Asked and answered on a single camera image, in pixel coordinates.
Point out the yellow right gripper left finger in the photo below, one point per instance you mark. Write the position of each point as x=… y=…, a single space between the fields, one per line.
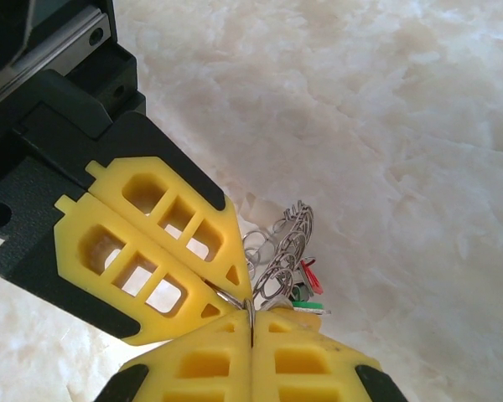
x=201 y=347

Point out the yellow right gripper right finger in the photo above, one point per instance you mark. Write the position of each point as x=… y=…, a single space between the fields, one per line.
x=318 y=356

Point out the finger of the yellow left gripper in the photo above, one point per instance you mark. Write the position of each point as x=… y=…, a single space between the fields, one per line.
x=159 y=138
x=37 y=268

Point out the green plastic key tag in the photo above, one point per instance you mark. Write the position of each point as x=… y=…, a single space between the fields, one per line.
x=310 y=304

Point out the red plastic key tag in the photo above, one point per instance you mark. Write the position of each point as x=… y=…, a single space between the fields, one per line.
x=312 y=282

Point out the white plastic key tag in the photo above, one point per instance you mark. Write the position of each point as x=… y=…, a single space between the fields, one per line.
x=268 y=213

